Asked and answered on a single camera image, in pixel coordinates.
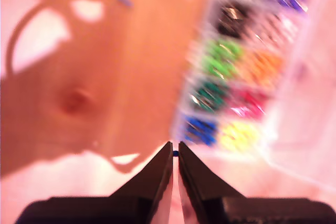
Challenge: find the clear plastic pin box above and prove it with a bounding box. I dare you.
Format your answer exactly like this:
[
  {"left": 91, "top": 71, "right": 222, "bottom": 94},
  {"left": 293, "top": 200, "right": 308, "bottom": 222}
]
[{"left": 169, "top": 0, "right": 336, "bottom": 189}]

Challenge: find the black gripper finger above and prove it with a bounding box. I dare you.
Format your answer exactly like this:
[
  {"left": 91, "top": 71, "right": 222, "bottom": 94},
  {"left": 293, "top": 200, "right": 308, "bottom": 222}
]
[
  {"left": 178, "top": 141, "right": 246, "bottom": 224},
  {"left": 111, "top": 141, "right": 174, "bottom": 224}
]

